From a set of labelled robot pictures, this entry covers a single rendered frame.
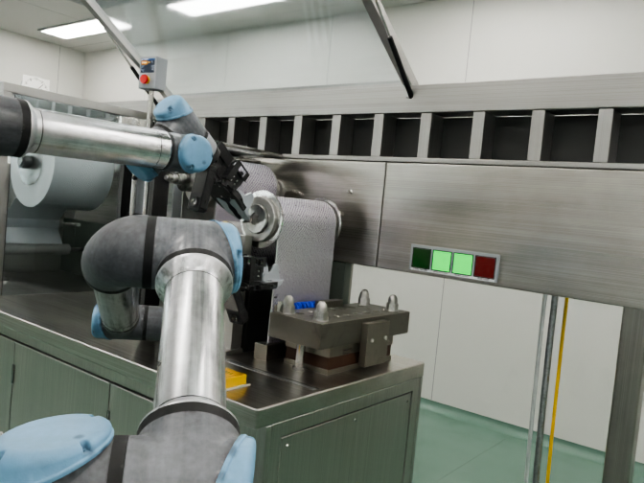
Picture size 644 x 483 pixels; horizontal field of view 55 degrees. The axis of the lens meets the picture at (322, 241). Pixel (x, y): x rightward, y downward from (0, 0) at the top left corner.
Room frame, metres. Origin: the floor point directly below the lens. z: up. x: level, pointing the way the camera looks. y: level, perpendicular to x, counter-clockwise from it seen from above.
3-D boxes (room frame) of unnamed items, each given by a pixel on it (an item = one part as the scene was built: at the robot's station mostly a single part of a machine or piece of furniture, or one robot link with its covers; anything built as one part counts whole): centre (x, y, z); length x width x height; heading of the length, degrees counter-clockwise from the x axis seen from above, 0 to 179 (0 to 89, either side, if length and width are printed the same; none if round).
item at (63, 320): (2.18, 0.88, 0.88); 2.52 x 0.66 x 0.04; 52
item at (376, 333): (1.54, -0.16, 0.96); 0.10 x 0.03 x 0.11; 142
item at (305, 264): (1.63, 0.04, 1.12); 0.23 x 0.01 x 0.18; 142
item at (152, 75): (1.93, 0.58, 1.66); 0.07 x 0.07 x 0.10; 63
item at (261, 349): (1.63, 0.04, 0.92); 0.28 x 0.04 x 0.04; 142
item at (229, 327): (1.56, 0.22, 1.05); 0.06 x 0.05 x 0.31; 142
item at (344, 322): (1.59, -0.08, 1.00); 0.40 x 0.16 x 0.06; 142
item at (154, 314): (1.31, 0.30, 1.01); 0.11 x 0.08 x 0.11; 103
